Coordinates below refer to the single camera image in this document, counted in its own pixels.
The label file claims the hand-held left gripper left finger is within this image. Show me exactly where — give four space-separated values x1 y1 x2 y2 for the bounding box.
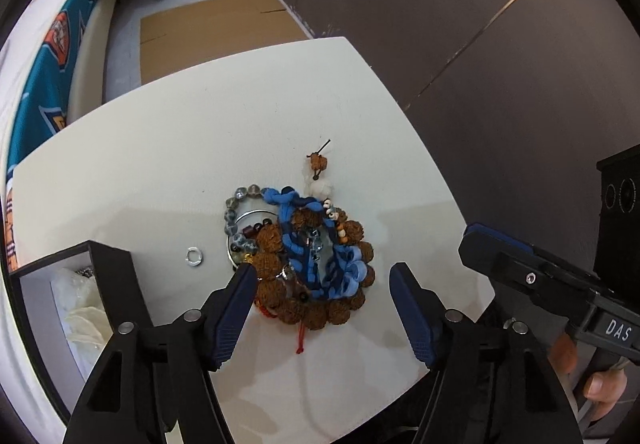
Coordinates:
62 264 259 444

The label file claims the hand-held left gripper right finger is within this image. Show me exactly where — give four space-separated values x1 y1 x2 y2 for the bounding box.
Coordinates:
389 262 583 444

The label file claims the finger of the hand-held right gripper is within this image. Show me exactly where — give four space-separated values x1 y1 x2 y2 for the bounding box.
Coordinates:
458 234 599 326
465 222 617 298

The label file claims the silver bangle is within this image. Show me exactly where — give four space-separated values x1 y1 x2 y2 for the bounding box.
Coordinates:
226 209 281 271

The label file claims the red cord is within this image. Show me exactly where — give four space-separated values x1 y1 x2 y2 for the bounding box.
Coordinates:
252 304 309 356

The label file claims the brown bead bracelet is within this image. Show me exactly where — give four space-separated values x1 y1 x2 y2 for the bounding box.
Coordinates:
250 139 376 331

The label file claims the blue braided cord bracelet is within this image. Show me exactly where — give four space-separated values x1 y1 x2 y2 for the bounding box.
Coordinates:
262 185 369 300

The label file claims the grey glass bead bracelet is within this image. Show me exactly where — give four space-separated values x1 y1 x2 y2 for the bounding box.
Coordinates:
223 184 275 259

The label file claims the black jewelry box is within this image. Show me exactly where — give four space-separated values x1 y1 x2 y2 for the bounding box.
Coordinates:
9 240 153 425

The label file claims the small mixed bead bracelet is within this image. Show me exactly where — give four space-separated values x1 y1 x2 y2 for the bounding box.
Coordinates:
323 199 349 243

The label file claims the person's right hand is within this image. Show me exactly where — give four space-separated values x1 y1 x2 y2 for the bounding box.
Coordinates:
547 331 628 424

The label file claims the white bedside table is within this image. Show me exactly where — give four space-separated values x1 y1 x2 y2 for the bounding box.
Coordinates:
10 36 497 444

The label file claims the flat cardboard sheet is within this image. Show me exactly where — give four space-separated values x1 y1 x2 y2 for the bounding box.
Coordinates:
139 0 314 86

